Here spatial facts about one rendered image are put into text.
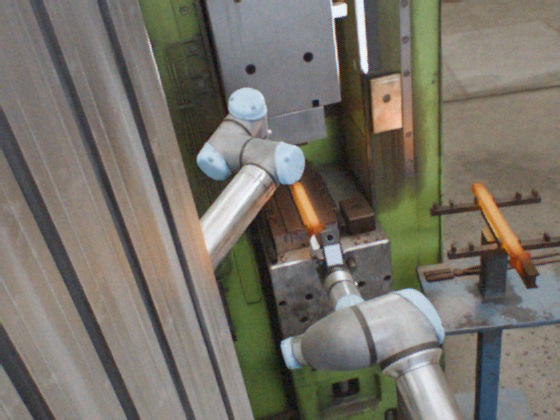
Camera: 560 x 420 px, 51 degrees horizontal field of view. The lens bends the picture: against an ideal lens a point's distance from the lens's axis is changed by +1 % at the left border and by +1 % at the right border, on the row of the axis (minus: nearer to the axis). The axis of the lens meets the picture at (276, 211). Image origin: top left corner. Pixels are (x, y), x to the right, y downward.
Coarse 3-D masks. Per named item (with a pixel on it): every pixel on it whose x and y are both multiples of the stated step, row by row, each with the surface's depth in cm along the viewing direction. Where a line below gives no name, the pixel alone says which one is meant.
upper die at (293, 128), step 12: (312, 108) 157; (276, 120) 157; (288, 120) 157; (300, 120) 158; (312, 120) 158; (324, 120) 159; (276, 132) 158; (288, 132) 159; (300, 132) 160; (312, 132) 160; (324, 132) 161; (288, 144) 161
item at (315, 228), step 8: (296, 184) 195; (296, 192) 190; (304, 192) 189; (304, 200) 184; (304, 208) 180; (312, 208) 179; (312, 216) 175; (312, 224) 171; (320, 224) 171; (312, 232) 169; (320, 240) 163
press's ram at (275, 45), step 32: (224, 0) 138; (256, 0) 140; (288, 0) 141; (320, 0) 142; (224, 32) 142; (256, 32) 143; (288, 32) 145; (320, 32) 146; (224, 64) 146; (256, 64) 148; (288, 64) 149; (320, 64) 151; (288, 96) 154; (320, 96) 155
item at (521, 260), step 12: (480, 192) 174; (480, 204) 172; (492, 204) 168; (492, 216) 163; (504, 228) 158; (504, 240) 154; (516, 240) 153; (516, 252) 149; (528, 252) 147; (516, 264) 148; (528, 264) 143; (528, 276) 140; (528, 288) 142
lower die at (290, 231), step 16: (304, 160) 211; (304, 176) 202; (288, 192) 195; (320, 192) 191; (272, 208) 190; (288, 208) 187; (320, 208) 183; (272, 224) 182; (288, 224) 179; (304, 224) 176; (336, 224) 178; (288, 240) 178; (304, 240) 179
